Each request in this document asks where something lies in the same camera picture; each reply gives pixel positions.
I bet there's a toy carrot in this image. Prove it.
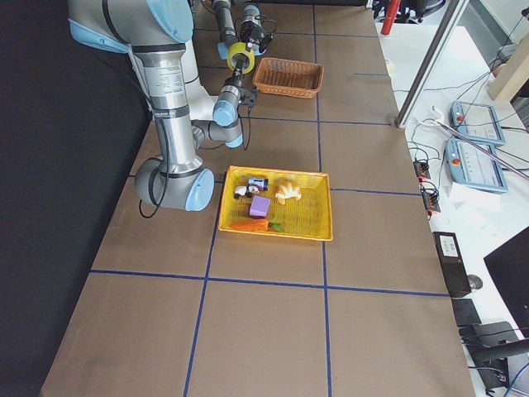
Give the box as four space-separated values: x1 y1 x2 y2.
230 218 284 232

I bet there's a toy croissant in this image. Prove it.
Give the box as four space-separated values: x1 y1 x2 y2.
274 182 302 205

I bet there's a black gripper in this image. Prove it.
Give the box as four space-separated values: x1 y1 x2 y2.
240 21 267 54
229 60 245 89

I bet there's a red cylinder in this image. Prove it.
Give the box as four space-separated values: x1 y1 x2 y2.
380 0 401 36

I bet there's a yellow tape roll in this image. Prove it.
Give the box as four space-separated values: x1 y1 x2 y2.
226 41 255 74

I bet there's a brown wicker basket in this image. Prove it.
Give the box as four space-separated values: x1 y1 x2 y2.
253 57 324 99

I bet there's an upper teach pendant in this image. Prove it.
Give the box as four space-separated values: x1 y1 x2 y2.
450 101 506 146

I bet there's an aluminium frame post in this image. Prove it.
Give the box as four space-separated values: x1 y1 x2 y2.
395 0 469 129

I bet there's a black monitor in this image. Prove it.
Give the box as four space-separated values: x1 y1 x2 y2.
484 229 528 337

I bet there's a black monitor stand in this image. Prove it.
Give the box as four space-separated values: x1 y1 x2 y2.
459 321 528 371

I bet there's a toy panda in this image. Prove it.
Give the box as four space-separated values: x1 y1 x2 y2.
234 185 260 199

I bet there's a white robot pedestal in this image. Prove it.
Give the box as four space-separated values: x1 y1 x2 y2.
181 39 217 121

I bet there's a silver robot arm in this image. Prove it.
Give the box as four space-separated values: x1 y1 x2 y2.
212 0 272 60
68 1 255 211

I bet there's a lower teach pendant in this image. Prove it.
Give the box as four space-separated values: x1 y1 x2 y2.
445 138 508 194

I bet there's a black power strip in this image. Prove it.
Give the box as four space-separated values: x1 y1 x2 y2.
412 159 441 217

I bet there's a yellow wicker basket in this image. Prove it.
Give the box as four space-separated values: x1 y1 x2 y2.
218 165 333 241

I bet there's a purple foam block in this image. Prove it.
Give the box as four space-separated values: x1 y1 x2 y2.
249 195 270 218

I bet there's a black power box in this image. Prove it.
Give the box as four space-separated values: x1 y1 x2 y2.
432 232 471 298

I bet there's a teach pendant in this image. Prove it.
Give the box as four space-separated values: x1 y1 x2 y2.
450 101 506 146
445 138 508 194

